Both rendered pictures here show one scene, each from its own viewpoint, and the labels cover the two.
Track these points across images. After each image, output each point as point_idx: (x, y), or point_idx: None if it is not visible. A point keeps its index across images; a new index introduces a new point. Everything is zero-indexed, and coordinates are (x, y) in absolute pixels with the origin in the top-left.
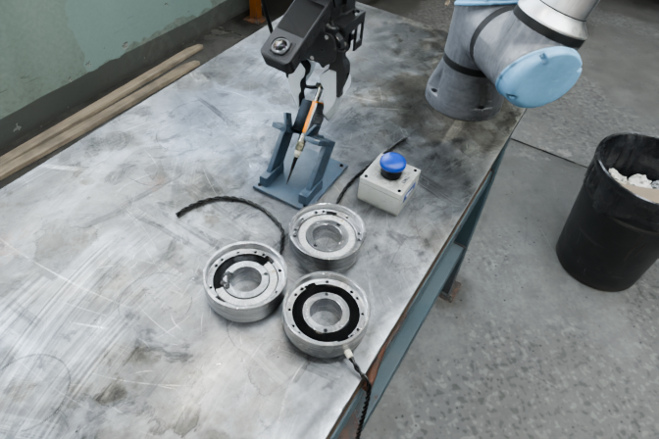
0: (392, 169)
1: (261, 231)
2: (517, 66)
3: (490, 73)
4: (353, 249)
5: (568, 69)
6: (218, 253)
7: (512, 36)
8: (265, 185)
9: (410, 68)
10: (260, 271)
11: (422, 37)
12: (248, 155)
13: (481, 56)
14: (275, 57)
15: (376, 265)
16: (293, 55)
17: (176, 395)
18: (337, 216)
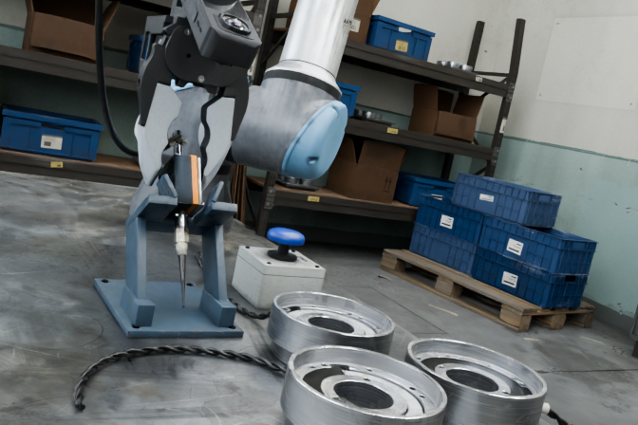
0: (300, 238)
1: (234, 373)
2: (316, 121)
3: (273, 144)
4: (374, 326)
5: (342, 126)
6: (298, 376)
7: (291, 97)
8: (148, 323)
9: (83, 205)
10: (359, 380)
11: (45, 183)
12: (44, 308)
13: (252, 131)
14: (240, 36)
15: None
16: (258, 37)
17: None
18: (302, 308)
